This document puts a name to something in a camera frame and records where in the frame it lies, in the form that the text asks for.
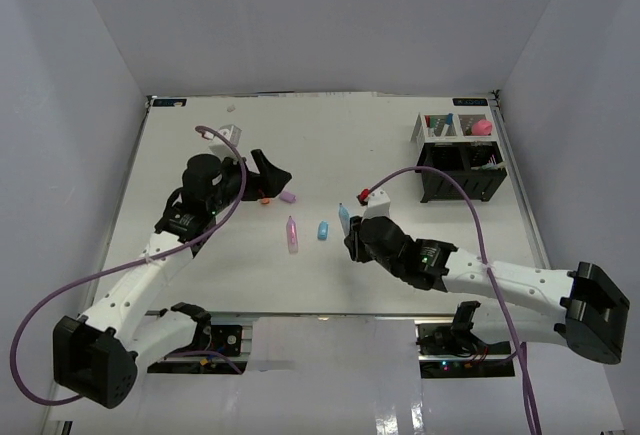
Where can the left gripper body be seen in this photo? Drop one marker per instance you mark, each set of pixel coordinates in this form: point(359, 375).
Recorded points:
point(253, 186)

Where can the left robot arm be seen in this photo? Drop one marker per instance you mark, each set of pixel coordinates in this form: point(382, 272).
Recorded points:
point(99, 354)

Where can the blue table label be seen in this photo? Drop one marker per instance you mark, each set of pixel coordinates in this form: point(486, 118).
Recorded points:
point(169, 102)
point(469, 102)

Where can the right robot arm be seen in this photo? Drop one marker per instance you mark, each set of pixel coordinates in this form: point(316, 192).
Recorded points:
point(581, 309)

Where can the purple highlighter cap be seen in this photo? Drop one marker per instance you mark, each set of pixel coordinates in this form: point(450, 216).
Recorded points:
point(287, 197)

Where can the black mesh organizer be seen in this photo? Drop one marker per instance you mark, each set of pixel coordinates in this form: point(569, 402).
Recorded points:
point(462, 162)

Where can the blue stubby highlighter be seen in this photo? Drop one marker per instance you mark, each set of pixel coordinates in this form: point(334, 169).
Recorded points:
point(344, 218)

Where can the blue highlighter cap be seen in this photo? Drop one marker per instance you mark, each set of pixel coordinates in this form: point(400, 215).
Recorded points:
point(322, 231)

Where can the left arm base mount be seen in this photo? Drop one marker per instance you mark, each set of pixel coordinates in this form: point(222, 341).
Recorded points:
point(226, 349)

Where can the right blue table label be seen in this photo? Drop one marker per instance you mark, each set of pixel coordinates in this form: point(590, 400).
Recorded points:
point(469, 102)

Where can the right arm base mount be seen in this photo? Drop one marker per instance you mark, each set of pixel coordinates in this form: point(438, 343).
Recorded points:
point(443, 357)

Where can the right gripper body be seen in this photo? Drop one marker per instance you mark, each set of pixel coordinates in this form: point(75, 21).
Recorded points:
point(360, 252)

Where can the left blue table label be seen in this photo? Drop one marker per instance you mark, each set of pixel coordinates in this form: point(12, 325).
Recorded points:
point(169, 102)

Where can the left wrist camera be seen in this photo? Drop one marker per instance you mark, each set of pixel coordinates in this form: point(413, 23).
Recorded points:
point(225, 143)

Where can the pink stubby highlighter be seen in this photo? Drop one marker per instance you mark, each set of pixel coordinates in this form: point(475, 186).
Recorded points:
point(292, 236)

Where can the white mesh organizer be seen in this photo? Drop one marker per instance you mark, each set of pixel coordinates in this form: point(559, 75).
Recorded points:
point(460, 131)

